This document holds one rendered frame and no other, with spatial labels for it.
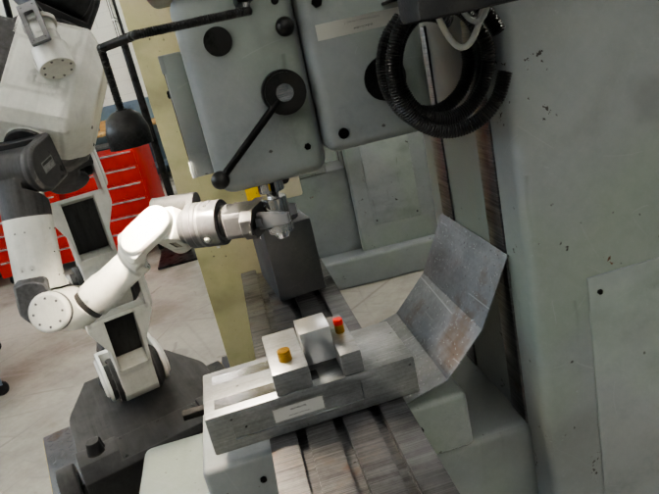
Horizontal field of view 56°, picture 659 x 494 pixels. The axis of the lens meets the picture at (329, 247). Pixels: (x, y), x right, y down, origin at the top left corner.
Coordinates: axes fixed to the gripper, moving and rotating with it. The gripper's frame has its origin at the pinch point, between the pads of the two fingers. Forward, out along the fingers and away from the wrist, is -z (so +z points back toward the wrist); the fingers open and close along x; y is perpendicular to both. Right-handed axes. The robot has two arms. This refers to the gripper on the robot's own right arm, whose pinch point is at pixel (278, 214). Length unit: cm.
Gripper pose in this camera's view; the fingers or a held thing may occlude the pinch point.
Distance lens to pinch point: 115.3
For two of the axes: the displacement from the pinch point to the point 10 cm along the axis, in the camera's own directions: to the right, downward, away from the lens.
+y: 1.9, 9.2, 3.3
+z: -9.6, 1.1, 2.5
